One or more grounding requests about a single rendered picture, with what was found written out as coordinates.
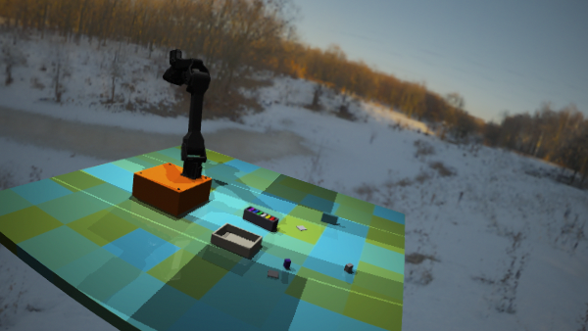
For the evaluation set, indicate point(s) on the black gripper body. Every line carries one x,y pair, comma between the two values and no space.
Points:
179,82

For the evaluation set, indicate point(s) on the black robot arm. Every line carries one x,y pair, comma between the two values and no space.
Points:
198,84

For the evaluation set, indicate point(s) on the white shallow tray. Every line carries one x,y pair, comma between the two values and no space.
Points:
237,240

